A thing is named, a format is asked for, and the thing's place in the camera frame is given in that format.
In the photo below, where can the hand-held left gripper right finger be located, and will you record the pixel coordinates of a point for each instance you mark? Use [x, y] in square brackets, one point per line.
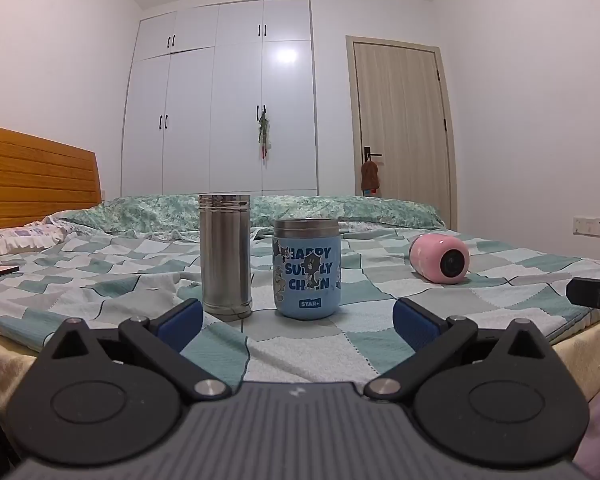
[416, 326]

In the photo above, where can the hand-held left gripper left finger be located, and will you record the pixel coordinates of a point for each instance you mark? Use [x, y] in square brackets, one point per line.
[181, 324]

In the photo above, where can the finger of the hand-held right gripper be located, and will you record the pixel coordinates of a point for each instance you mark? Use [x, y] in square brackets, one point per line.
[594, 291]

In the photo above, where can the pink cup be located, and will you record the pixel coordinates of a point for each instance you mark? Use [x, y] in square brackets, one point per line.
[432, 259]

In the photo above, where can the blue printed cup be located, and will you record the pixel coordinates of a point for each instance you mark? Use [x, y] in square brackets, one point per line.
[306, 280]

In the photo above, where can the beige mattress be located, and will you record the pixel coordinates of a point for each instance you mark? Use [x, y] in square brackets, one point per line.
[582, 352]

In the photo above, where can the checked green bed sheet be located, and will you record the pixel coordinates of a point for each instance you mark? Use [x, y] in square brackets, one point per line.
[130, 280]

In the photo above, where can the tall stainless steel flask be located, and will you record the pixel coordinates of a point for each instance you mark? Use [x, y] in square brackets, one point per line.
[225, 255]

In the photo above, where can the green floral quilt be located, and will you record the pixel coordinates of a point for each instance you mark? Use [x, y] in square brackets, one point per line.
[160, 212]

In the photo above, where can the brown plush toy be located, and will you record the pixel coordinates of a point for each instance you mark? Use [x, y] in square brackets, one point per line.
[370, 176]

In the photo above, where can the floral pillow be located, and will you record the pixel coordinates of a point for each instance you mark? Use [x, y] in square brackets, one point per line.
[20, 237]

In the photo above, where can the wooden door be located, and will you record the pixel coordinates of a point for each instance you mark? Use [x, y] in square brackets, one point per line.
[405, 125]

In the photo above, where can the wooden headboard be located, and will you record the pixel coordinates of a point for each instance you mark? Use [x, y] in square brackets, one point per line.
[35, 180]

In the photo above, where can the hanging ornament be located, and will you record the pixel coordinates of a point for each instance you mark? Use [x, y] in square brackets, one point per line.
[263, 132]

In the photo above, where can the white wardrobe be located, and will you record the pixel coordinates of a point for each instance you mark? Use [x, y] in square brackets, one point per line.
[195, 110]

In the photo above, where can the wall socket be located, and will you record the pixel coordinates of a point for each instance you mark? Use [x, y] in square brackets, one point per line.
[590, 226]

